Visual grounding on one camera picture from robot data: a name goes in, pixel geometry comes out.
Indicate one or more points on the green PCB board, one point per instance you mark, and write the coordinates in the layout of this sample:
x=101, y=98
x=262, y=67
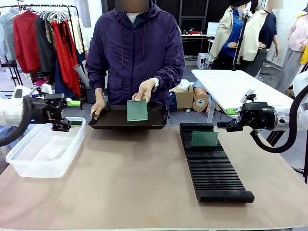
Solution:
x=137, y=110
x=204, y=139

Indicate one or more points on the cream garment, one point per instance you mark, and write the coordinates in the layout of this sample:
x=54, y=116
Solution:
x=78, y=36

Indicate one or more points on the black jacket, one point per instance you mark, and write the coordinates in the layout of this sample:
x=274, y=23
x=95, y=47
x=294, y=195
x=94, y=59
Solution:
x=44, y=48

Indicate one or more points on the black slotted PCB rack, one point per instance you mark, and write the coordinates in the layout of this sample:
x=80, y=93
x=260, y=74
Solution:
x=211, y=168

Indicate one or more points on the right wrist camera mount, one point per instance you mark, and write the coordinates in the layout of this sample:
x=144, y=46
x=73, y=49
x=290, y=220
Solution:
x=247, y=93

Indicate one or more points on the red dress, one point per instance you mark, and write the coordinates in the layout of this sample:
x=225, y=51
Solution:
x=65, y=60

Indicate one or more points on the red coat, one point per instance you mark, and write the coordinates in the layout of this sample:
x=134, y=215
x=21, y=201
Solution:
x=25, y=41

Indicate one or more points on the mannequin pink sweater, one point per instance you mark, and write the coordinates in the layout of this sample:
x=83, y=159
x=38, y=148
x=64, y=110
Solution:
x=297, y=38

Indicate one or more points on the yellow garment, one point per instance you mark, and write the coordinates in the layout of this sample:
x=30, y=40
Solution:
x=305, y=48

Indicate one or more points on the grey storage bin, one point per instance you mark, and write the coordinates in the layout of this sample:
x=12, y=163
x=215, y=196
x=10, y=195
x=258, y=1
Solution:
x=90, y=95

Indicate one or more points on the person in purple jacket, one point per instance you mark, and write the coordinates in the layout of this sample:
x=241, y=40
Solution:
x=134, y=48

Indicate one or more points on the brown cardboard spool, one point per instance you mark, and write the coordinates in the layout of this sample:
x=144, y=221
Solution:
x=200, y=103

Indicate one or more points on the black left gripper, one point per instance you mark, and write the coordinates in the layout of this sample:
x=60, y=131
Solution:
x=48, y=111

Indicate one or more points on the person's left hand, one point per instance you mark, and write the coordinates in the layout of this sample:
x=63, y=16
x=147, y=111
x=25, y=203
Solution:
x=145, y=90

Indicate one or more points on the mannequin beige jacket blue shirt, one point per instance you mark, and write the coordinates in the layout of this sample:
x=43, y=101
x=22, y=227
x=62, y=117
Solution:
x=228, y=31

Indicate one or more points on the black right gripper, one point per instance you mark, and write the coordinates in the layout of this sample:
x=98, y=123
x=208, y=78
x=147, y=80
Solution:
x=257, y=116

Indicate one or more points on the light grey garment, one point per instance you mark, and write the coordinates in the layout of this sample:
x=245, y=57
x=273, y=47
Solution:
x=7, y=36

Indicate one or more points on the person's right forearm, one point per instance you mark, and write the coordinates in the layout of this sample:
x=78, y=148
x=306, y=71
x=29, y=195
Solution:
x=99, y=93

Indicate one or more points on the black plastic tray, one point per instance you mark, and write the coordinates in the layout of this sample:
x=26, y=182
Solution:
x=113, y=120

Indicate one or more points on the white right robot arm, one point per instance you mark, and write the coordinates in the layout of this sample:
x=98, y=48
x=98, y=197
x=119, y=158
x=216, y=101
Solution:
x=298, y=118

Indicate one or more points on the white side table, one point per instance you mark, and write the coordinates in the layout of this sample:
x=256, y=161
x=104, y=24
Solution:
x=228, y=84

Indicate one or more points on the bunch of white hangers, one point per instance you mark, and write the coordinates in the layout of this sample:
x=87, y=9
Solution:
x=54, y=16

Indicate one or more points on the person's left forearm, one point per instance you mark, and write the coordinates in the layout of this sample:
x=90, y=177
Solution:
x=168, y=79

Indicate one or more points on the white cube shelf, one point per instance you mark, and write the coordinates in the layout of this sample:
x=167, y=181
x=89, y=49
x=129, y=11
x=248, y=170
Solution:
x=204, y=60

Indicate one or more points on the black metal clothes rack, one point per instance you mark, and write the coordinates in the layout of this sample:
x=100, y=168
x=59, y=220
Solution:
x=76, y=14

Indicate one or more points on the person's right hand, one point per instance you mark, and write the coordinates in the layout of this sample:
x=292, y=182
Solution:
x=98, y=109

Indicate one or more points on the mannequin cream jacket navy top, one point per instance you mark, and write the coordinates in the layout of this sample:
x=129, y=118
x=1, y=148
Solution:
x=257, y=33

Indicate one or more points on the black pole stand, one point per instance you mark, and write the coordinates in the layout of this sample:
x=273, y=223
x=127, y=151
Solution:
x=240, y=41

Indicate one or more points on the cardboard box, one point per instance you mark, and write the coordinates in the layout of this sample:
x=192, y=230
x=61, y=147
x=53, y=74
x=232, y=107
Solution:
x=184, y=99

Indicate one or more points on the clear plastic storage box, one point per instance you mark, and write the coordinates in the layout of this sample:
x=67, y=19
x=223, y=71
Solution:
x=48, y=154

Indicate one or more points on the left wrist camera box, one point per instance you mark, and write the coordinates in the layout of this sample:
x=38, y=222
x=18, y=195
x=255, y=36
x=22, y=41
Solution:
x=54, y=96

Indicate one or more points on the white wrist watch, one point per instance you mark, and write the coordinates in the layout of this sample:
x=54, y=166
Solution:
x=156, y=83

